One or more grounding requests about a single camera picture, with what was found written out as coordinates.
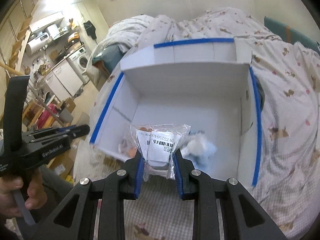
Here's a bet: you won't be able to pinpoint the clear bag with barcode label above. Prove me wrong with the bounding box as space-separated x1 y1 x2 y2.
129 124 190 181

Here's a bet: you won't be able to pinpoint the teal pillow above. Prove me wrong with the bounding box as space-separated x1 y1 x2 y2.
92 44 125 76

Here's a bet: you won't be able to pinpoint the checkered patterned bed sheet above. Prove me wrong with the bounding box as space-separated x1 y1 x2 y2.
74 8 319 239

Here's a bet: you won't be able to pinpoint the white cardboard box blue edges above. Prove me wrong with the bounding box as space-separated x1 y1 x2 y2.
90 38 262 187

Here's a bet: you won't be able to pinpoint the person's left hand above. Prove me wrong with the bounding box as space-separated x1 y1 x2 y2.
1 169 47 218

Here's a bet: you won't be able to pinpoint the light blue plush toy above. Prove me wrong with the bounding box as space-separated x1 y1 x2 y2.
180 133 217 173

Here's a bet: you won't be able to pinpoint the white water heater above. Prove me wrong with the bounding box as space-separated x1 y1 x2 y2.
25 33 52 57

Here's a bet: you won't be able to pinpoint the white washing machine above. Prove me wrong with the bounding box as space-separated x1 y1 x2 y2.
67 46 89 85

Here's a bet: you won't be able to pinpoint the teal headboard cushion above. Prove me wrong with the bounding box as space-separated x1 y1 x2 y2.
264 16 319 52

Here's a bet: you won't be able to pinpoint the white kitchen cabinet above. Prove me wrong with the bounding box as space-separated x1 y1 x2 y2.
42 60 83 101

